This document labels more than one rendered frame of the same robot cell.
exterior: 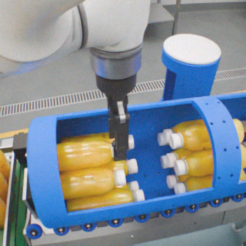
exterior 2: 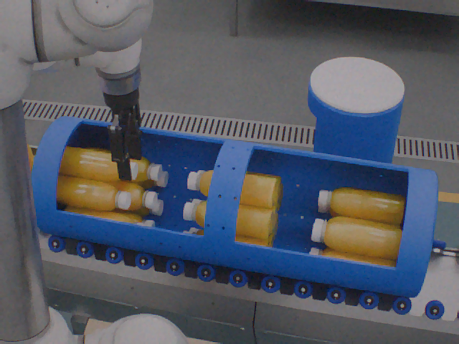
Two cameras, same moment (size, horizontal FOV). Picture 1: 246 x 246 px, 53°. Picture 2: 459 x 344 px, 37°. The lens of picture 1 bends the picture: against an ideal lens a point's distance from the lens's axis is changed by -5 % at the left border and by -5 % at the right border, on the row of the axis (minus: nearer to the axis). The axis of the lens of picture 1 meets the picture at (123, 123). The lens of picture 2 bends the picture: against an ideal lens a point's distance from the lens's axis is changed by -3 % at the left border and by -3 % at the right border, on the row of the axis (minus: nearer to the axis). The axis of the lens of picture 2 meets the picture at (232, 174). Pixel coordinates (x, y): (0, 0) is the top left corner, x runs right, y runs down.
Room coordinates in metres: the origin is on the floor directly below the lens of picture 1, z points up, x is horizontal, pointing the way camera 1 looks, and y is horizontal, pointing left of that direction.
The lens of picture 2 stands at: (-0.62, -0.67, 2.23)
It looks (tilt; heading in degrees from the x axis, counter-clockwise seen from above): 42 degrees down; 23
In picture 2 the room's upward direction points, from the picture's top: straight up
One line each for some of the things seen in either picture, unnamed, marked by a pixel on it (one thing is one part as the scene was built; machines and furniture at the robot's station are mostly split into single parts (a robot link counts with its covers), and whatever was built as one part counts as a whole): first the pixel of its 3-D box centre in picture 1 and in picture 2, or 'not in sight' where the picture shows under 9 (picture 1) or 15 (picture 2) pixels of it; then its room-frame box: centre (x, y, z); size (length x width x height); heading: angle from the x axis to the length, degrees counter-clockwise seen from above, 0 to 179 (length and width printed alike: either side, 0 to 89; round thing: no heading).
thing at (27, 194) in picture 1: (33, 194); not in sight; (0.35, 0.26, 0.99); 0.10 x 0.02 x 0.12; 10
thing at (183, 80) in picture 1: (178, 113); (342, 193); (1.09, -0.33, 0.59); 0.28 x 0.28 x 0.88
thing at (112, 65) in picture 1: (115, 54); (118, 74); (0.39, 0.01, 1.41); 0.09 x 0.09 x 0.06
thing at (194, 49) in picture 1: (191, 48); (357, 84); (1.09, -0.33, 1.03); 0.28 x 0.28 x 0.01
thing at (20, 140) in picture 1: (26, 150); not in sight; (0.53, 0.34, 0.95); 0.10 x 0.07 x 0.10; 10
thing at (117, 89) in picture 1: (116, 87); (122, 102); (0.39, 0.01, 1.34); 0.08 x 0.07 x 0.09; 11
